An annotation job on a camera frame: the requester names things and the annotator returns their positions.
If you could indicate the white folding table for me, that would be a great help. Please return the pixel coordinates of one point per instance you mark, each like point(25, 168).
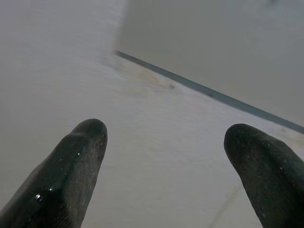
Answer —
point(154, 154)

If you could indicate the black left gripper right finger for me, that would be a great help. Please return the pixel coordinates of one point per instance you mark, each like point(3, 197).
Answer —
point(268, 171)

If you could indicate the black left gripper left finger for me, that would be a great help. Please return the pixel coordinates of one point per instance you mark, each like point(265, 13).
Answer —
point(64, 175)

